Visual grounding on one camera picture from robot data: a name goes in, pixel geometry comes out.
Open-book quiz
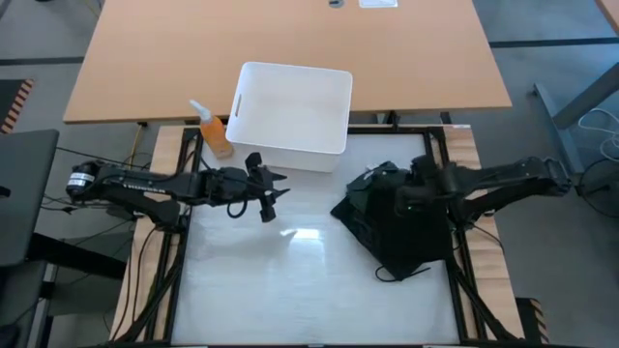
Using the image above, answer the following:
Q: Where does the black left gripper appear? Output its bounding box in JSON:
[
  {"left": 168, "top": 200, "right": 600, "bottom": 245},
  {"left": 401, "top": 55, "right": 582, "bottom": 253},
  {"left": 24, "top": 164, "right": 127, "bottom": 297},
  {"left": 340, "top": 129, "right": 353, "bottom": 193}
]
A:
[{"left": 205, "top": 152, "right": 291, "bottom": 224}]

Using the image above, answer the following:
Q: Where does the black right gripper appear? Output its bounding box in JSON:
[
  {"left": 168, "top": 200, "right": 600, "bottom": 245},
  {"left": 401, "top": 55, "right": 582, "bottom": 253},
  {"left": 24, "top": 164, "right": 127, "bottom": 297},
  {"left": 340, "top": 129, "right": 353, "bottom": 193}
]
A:
[{"left": 394, "top": 154, "right": 460, "bottom": 218}]

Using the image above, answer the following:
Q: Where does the dark navy garment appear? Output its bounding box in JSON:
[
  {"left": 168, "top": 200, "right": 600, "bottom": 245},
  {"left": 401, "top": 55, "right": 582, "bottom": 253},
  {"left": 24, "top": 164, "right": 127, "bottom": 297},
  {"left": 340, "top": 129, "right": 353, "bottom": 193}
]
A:
[{"left": 330, "top": 192, "right": 456, "bottom": 283}]

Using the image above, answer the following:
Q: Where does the white perforated laundry basket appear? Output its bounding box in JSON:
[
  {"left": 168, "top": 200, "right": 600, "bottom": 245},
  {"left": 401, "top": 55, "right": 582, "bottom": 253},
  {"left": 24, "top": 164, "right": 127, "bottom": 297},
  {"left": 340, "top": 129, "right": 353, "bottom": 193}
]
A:
[{"left": 224, "top": 61, "right": 354, "bottom": 174}]

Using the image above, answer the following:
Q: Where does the orange spray bottle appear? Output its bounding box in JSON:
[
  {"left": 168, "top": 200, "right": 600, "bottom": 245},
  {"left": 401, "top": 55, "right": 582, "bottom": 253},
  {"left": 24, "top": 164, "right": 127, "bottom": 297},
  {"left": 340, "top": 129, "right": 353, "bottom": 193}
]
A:
[{"left": 189, "top": 99, "right": 235, "bottom": 160}]

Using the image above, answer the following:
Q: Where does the grey metal desk leg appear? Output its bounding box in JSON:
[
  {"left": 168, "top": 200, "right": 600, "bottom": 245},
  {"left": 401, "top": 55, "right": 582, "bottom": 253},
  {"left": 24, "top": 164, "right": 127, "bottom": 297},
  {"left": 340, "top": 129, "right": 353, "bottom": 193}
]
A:
[{"left": 533, "top": 61, "right": 619, "bottom": 176}]

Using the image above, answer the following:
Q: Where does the light wooden desk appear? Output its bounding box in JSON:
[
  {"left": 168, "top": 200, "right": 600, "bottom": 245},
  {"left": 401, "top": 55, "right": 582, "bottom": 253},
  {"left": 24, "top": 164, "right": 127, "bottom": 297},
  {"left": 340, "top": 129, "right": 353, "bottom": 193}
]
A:
[
  {"left": 62, "top": 0, "right": 513, "bottom": 126},
  {"left": 595, "top": 0, "right": 619, "bottom": 35}
]

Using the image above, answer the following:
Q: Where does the hazard-striped black block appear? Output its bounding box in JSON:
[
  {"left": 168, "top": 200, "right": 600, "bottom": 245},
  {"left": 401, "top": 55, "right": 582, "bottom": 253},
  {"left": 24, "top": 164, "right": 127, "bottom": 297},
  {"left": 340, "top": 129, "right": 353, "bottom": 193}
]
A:
[{"left": 515, "top": 297, "right": 551, "bottom": 345}]

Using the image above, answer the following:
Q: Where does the black metal floor beam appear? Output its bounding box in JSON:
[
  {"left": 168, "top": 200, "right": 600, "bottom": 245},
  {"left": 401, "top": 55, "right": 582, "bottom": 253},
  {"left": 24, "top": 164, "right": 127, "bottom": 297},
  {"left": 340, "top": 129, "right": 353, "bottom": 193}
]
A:
[{"left": 26, "top": 232, "right": 128, "bottom": 281}]

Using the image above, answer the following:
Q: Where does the black mat hazard-striped edge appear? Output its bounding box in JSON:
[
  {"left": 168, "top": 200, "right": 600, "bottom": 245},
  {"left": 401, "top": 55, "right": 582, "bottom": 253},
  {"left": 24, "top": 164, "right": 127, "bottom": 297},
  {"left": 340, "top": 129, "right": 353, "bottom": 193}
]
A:
[{"left": 0, "top": 78, "right": 35, "bottom": 135}]

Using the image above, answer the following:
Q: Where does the yellow cable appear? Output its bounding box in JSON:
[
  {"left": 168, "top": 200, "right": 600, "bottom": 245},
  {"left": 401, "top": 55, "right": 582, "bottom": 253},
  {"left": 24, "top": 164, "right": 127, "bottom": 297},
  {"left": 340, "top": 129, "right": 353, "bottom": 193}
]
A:
[{"left": 130, "top": 123, "right": 145, "bottom": 159}]

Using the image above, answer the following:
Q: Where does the white cable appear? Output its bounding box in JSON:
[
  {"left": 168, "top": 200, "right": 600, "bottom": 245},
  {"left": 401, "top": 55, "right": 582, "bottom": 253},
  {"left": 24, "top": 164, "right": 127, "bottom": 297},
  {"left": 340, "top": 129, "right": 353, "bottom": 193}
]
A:
[{"left": 577, "top": 107, "right": 619, "bottom": 163}]

